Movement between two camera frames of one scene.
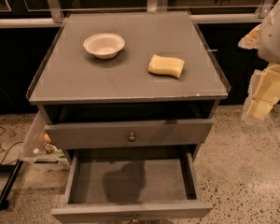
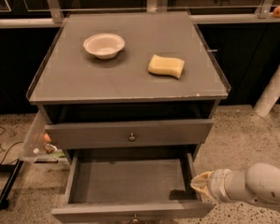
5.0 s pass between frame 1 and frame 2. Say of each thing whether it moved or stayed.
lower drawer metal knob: stayed
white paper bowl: stayed
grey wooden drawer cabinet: stayed
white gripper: moved
